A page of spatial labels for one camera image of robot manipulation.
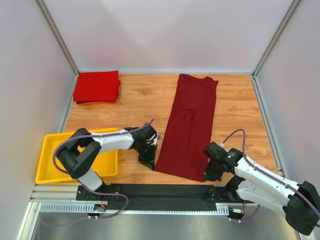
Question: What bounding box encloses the dark red t-shirt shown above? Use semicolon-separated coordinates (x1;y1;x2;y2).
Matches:
155;74;218;182

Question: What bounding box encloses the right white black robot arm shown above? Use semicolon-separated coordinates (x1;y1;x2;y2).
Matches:
203;142;320;236

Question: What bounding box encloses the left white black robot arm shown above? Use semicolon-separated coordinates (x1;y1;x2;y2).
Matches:
53;123;159;193

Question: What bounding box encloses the yellow plastic bin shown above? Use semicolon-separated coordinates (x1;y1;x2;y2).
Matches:
35;132;118;184

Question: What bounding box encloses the bright red folded t-shirt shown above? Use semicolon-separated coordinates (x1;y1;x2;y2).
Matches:
73;70;121;104

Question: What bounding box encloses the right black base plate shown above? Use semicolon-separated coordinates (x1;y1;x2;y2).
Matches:
206;186;252;204

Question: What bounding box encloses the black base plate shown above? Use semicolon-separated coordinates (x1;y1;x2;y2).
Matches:
75;185;123;202
206;186;252;204

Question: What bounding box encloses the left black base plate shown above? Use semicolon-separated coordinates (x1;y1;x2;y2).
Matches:
75;185;123;202

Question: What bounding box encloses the right aluminium frame post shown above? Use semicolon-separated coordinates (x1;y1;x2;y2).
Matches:
251;0;303;76

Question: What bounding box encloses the aluminium frame post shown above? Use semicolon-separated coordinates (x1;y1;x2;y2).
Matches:
251;0;303;76
34;0;80;75

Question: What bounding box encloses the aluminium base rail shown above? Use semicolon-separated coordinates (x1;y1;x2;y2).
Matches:
29;181;305;207

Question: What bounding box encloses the white slotted cable duct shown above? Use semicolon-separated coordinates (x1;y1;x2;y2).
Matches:
38;202;230;216

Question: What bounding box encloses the left aluminium frame post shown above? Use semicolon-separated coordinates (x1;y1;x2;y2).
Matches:
34;0;80;75

